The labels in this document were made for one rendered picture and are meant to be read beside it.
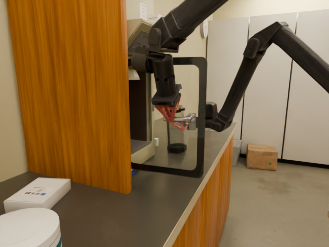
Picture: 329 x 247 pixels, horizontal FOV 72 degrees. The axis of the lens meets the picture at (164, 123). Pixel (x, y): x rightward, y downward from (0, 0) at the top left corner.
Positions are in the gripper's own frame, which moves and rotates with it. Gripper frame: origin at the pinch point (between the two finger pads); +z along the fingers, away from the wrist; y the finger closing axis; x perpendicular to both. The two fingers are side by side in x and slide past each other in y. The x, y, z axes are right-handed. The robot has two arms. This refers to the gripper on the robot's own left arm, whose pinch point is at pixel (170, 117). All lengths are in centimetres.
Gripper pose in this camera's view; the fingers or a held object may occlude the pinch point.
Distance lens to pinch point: 71.7
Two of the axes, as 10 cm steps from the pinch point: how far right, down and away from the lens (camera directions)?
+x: 9.4, 0.7, -3.2
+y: -3.0, 5.9, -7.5
